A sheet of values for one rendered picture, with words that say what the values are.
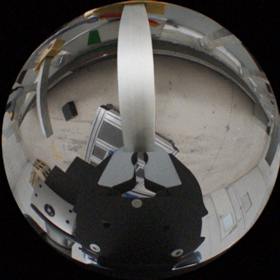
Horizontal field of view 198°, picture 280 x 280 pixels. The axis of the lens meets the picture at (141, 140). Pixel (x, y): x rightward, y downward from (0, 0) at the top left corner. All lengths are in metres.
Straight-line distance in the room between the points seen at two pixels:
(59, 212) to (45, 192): 0.06
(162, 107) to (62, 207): 1.01
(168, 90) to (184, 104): 0.23
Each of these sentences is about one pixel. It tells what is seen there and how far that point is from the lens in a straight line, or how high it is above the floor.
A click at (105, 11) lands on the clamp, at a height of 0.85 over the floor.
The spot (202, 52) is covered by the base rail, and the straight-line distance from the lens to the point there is 0.36.
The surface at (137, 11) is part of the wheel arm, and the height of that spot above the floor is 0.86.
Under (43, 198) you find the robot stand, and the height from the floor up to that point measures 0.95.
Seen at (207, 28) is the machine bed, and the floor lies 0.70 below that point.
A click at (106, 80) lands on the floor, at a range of 1.02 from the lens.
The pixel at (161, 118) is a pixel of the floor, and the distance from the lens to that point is 0.99.
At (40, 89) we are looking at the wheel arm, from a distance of 0.28.
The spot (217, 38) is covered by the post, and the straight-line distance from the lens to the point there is 0.30.
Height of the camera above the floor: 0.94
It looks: 62 degrees down
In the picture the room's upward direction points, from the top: 178 degrees counter-clockwise
